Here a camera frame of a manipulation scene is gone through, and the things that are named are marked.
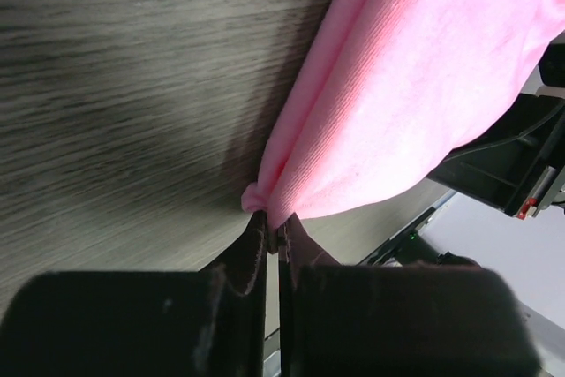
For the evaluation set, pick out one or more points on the light pink t-shirt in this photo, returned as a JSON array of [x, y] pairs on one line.
[[387, 90]]

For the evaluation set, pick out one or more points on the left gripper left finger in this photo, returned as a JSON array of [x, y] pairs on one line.
[[144, 323]]

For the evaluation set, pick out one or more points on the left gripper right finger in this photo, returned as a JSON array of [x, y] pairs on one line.
[[415, 320]]

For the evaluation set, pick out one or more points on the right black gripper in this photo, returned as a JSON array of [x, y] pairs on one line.
[[517, 166]]

